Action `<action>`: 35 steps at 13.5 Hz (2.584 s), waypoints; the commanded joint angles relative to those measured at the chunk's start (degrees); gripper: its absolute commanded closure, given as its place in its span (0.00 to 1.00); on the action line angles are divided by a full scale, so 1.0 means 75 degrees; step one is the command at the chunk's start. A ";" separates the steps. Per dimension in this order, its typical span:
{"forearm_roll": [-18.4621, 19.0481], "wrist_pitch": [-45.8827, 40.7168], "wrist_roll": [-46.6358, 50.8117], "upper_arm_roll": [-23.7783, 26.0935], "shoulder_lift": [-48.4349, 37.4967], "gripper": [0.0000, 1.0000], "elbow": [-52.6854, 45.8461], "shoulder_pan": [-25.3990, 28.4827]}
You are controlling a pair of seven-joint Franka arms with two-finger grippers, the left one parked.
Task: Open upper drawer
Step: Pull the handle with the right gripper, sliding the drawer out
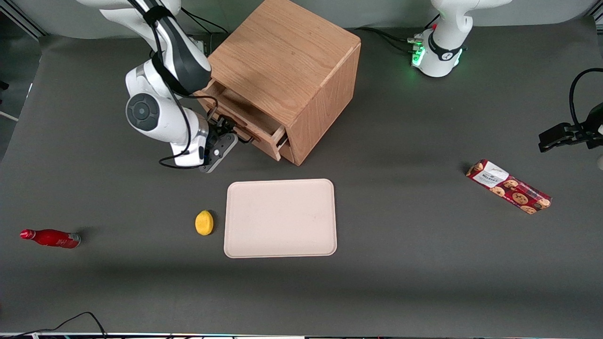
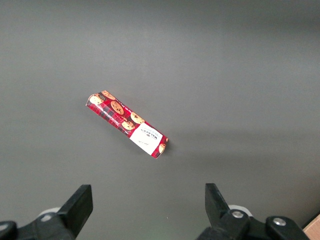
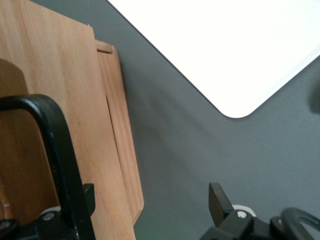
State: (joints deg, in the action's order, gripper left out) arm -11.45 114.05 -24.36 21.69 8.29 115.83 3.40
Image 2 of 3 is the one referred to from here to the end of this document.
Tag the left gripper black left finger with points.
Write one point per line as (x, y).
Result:
(75, 210)

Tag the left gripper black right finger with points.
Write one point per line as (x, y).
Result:
(217, 215)

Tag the red tartan cookie box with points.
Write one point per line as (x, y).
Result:
(125, 122)

